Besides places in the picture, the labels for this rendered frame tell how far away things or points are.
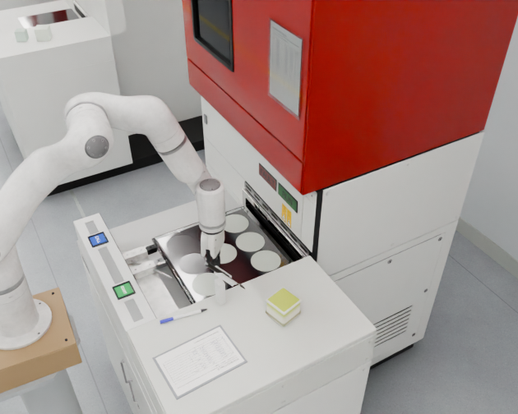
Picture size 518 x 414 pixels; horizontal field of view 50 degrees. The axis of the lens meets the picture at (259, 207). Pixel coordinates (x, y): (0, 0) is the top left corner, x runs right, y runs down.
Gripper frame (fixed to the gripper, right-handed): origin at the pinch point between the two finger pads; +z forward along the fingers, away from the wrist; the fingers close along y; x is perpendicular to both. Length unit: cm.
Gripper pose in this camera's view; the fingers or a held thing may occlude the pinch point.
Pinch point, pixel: (215, 260)
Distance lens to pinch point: 186.7
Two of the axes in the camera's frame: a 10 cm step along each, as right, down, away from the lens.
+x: 9.5, 1.9, -2.3
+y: -3.0, 6.1, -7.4
